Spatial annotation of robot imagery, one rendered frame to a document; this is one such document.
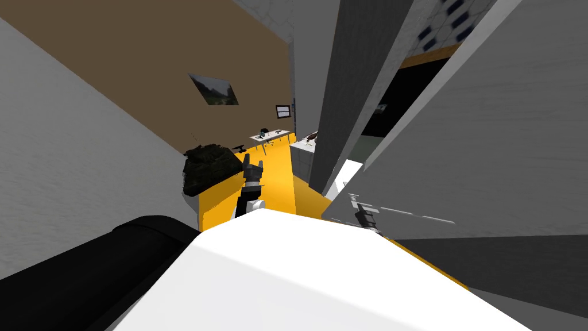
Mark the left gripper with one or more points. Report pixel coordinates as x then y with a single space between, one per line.
252 174

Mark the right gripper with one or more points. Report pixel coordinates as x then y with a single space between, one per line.
366 218

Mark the white desk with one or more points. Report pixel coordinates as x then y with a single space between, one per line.
272 135

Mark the white cabinet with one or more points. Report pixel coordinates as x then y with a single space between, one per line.
303 158

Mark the grey door leaf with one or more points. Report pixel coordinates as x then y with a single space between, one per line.
487 138

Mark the landscape picture on wall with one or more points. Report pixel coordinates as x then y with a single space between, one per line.
215 90

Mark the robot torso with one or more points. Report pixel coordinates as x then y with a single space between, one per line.
294 276

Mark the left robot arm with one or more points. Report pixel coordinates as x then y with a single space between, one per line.
82 280

